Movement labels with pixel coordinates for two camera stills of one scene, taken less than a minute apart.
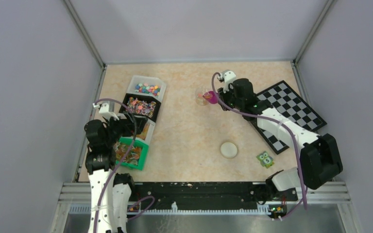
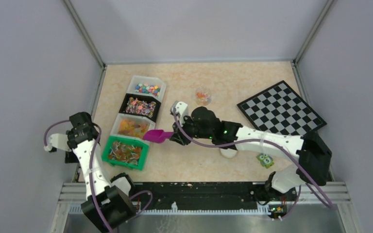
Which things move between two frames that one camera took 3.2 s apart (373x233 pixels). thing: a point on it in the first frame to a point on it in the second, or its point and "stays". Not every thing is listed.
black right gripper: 223,96 to 178,136
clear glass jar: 198,97 stays
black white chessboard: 282,98 stays
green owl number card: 265,159 stays
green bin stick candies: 136,157 stays
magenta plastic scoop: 211,96 to 157,136
